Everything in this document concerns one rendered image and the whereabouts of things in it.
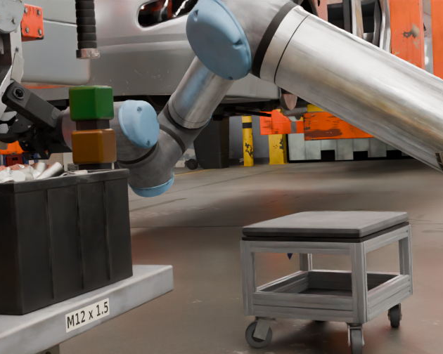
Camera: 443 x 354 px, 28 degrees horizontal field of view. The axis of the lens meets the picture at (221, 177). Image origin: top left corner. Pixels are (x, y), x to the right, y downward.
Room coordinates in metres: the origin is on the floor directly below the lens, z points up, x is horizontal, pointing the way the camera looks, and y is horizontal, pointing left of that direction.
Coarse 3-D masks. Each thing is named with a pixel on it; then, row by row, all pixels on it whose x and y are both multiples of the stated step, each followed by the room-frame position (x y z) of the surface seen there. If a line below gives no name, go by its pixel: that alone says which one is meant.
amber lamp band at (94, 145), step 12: (72, 132) 1.00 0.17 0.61; (84, 132) 1.00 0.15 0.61; (96, 132) 0.99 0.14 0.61; (108, 132) 1.01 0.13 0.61; (72, 144) 1.00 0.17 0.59; (84, 144) 1.00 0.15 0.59; (96, 144) 0.99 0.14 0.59; (108, 144) 1.01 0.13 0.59; (72, 156) 1.00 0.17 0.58; (84, 156) 1.00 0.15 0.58; (96, 156) 0.99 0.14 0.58; (108, 156) 1.00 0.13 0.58
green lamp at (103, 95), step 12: (72, 96) 1.00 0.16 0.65; (84, 96) 1.00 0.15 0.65; (96, 96) 0.99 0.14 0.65; (108, 96) 1.01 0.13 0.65; (72, 108) 1.00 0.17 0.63; (84, 108) 1.00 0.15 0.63; (96, 108) 0.99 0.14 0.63; (108, 108) 1.01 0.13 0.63; (72, 120) 1.00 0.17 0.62; (84, 120) 1.00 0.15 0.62
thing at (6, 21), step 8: (0, 0) 1.49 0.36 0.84; (8, 0) 1.51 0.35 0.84; (16, 0) 1.53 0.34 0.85; (24, 0) 1.56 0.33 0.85; (0, 8) 1.49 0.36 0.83; (8, 8) 1.51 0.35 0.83; (16, 8) 1.53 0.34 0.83; (0, 16) 1.49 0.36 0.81; (8, 16) 1.51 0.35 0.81; (16, 16) 1.53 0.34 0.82; (0, 24) 1.48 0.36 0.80; (8, 24) 1.51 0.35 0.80; (16, 24) 1.53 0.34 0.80; (0, 32) 1.50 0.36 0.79; (8, 32) 1.51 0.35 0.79
